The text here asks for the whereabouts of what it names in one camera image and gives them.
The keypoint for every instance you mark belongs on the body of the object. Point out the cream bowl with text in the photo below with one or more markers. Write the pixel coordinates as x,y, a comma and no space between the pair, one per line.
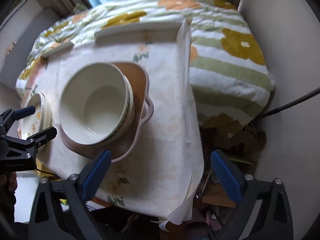
129,115

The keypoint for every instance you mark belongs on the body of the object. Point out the framed building picture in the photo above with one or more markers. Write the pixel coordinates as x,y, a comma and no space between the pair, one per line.
8,6

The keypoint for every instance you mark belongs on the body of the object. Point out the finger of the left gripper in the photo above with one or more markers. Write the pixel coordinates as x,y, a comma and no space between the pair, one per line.
24,112
40,139

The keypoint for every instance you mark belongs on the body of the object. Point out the white tray rail left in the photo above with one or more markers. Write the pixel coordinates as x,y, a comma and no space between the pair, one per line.
57,49

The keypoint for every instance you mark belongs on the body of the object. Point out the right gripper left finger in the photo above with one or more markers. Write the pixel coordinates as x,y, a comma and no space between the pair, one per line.
59,208

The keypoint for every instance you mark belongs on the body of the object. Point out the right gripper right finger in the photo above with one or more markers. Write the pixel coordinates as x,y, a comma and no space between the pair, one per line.
274,219

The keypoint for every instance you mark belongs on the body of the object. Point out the grey headboard cushion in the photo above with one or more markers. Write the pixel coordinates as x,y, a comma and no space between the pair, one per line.
16,61

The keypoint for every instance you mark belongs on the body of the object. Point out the duck pattern cream plate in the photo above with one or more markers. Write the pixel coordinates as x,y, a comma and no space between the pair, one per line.
40,120

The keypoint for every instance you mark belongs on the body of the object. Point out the person's left hand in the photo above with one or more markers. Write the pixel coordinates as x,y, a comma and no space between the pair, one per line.
9,181

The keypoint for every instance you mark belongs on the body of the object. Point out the white tray rail right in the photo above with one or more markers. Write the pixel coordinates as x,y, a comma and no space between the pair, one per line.
143,27

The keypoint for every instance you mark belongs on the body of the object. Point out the cream patterned tablecloth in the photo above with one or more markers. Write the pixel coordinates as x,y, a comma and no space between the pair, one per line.
160,176

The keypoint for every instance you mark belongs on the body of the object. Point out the white tray rail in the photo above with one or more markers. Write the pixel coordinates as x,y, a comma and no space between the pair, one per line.
57,49
143,27

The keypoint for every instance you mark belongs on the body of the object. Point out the floral striped quilt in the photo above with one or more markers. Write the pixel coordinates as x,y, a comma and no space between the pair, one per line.
228,73

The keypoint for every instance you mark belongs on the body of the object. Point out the pink handled plate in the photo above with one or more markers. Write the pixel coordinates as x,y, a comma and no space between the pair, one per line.
124,145

